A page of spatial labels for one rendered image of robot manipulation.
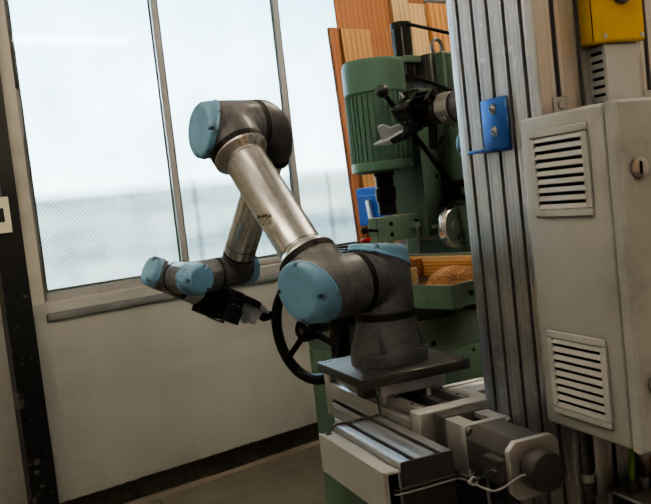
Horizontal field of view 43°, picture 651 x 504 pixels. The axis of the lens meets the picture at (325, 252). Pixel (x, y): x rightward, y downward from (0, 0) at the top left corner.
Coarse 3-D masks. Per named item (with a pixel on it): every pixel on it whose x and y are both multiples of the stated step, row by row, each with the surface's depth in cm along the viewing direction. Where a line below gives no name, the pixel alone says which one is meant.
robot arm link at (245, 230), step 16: (272, 112) 169; (272, 128) 169; (288, 128) 173; (272, 144) 171; (288, 144) 175; (272, 160) 176; (288, 160) 179; (240, 208) 185; (240, 224) 186; (256, 224) 186; (240, 240) 188; (256, 240) 189; (224, 256) 193; (240, 256) 190; (256, 256) 198; (224, 272) 191; (240, 272) 193; (256, 272) 197
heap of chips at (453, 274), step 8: (440, 272) 204; (448, 272) 202; (456, 272) 203; (464, 272) 204; (472, 272) 206; (432, 280) 204; (440, 280) 202; (448, 280) 201; (456, 280) 201; (464, 280) 203
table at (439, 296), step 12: (420, 288) 205; (432, 288) 202; (444, 288) 199; (456, 288) 199; (468, 288) 202; (420, 300) 206; (432, 300) 203; (444, 300) 200; (456, 300) 199; (468, 300) 202
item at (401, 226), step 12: (384, 216) 234; (396, 216) 230; (408, 216) 233; (372, 228) 231; (384, 228) 228; (396, 228) 230; (408, 228) 233; (372, 240) 232; (384, 240) 228; (396, 240) 230
